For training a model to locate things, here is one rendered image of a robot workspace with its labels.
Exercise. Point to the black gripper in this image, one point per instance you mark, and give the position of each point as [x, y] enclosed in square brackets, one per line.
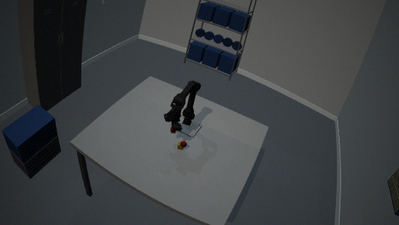
[175, 125]

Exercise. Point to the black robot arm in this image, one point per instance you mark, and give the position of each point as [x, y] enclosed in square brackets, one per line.
[179, 100]

